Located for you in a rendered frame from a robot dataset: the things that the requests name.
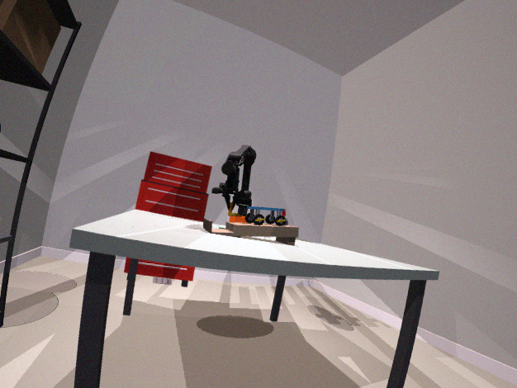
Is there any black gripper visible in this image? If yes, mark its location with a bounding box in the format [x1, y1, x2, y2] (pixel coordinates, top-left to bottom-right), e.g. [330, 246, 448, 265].
[212, 177, 252, 210]

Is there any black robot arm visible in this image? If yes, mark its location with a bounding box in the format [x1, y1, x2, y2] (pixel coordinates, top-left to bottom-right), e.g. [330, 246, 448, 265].
[219, 145, 256, 216]

